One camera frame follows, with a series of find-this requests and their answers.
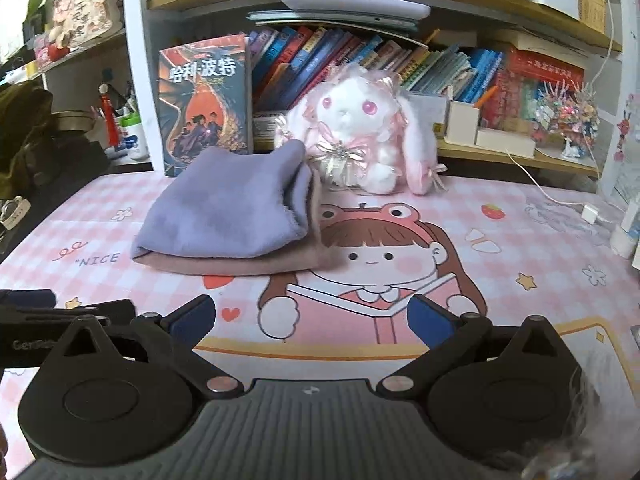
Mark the colourful flower bouquet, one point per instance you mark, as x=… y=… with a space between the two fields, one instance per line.
x=567 y=115

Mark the olive green jacket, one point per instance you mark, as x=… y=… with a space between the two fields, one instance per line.
x=25 y=130

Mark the white jar green lid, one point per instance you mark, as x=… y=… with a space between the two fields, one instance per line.
x=134 y=137

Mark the white wristwatch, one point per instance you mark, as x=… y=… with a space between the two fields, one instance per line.
x=12 y=212

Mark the wooden bookshelf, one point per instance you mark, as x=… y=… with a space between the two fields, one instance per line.
x=135 y=60

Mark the white phone charger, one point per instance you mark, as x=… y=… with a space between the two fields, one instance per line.
x=591 y=213

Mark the red tassel ornament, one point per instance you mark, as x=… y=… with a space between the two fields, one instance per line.
x=108 y=115

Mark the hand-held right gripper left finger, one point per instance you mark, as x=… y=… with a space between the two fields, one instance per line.
x=195 y=320

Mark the grey fuzzy cloth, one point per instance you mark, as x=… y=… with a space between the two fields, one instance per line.
x=600 y=435

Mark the white open box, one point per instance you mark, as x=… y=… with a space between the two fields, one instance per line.
x=462 y=122

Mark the decorative plaque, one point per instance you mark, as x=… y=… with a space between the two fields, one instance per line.
x=80 y=15

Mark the red figure wall sticker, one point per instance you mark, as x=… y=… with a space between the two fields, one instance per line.
x=626 y=130

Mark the black bag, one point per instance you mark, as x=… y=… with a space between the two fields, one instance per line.
x=85 y=160

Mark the dragon cover book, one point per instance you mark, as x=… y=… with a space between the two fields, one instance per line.
x=205 y=90

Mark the red boxed book set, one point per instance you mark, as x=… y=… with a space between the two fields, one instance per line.
x=540 y=70

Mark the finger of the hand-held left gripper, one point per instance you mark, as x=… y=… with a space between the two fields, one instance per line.
x=30 y=298
x=107 y=309

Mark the grey flat tablet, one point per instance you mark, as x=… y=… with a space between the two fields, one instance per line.
x=325 y=20

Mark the white pink plush bunny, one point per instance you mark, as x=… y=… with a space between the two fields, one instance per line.
x=360 y=110

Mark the pen holder with pens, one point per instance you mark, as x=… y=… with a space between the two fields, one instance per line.
x=127 y=102

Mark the white tablet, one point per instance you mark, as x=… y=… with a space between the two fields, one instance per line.
x=350 y=5

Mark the small white bottle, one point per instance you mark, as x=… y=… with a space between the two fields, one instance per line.
x=622 y=240

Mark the flat white box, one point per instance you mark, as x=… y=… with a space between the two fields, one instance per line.
x=505 y=142

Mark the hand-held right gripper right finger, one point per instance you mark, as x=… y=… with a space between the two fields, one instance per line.
x=425 y=322

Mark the white printed carton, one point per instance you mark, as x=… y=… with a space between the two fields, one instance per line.
x=432 y=110

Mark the row of colourful books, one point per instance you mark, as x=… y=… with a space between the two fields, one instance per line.
x=310 y=55

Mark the purple and pink sweater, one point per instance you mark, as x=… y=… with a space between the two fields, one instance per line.
x=225 y=215

